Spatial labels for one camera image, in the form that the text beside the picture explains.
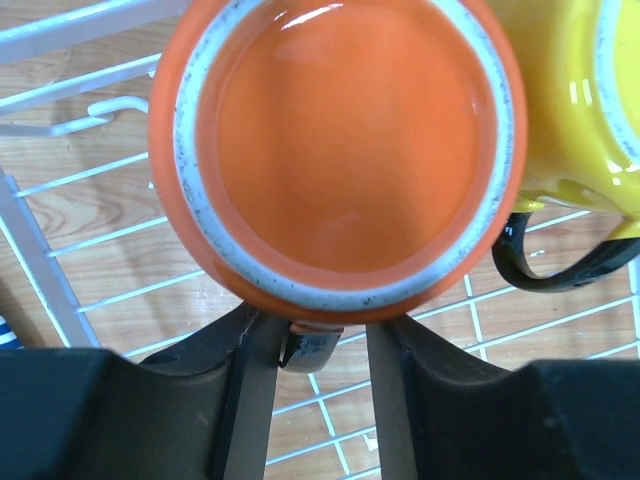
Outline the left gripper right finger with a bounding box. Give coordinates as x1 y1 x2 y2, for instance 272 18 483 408
367 317 639 479

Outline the orange mug black handle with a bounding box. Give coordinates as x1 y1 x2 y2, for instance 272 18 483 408
148 1 527 373

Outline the white wire dish rack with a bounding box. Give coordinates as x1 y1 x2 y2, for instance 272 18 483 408
1 1 639 479

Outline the blue striped cloth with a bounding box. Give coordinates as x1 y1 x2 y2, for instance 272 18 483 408
0 317 22 349

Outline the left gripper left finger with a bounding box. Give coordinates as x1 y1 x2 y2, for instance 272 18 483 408
1 304 285 479

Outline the yellow mug black handle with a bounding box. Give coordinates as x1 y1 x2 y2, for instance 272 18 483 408
491 1 639 293

